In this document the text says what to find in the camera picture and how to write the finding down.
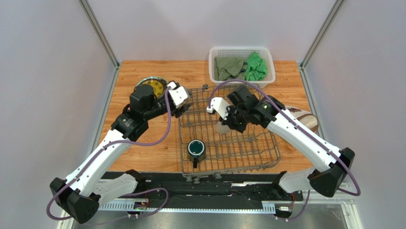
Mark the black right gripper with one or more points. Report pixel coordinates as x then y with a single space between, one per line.
233 118

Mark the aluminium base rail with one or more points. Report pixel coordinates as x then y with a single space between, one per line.
137 207

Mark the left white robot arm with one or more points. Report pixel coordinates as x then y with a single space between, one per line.
80 194

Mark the bright green cloth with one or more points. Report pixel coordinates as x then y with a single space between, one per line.
256 69

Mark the beige plastic cup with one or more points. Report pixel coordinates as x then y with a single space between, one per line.
222 129

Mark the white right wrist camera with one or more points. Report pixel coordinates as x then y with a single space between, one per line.
218 105

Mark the aluminium frame post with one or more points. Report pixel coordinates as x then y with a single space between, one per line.
88 11
334 11

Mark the cream brown cap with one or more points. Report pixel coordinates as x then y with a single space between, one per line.
305 117

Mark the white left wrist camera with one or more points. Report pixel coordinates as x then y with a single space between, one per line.
178 94

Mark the aluminium frame post right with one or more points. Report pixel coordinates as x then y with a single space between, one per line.
334 11

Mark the dark green mug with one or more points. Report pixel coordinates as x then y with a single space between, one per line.
196 150

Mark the olive green cloth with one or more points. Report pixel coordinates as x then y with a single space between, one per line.
229 67

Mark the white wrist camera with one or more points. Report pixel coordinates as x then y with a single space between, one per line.
178 94
218 105

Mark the pale green flower plate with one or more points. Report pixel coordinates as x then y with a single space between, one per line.
166 83

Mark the yellow patterned plate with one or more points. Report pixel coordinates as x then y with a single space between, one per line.
155 85

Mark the aluminium frame post left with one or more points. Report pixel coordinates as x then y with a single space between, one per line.
88 11

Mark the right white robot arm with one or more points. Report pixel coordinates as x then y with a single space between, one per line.
330 164

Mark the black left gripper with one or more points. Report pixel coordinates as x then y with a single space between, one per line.
177 112

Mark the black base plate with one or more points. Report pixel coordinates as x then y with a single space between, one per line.
230 192

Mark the grey wire dish rack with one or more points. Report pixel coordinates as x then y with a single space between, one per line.
254 149

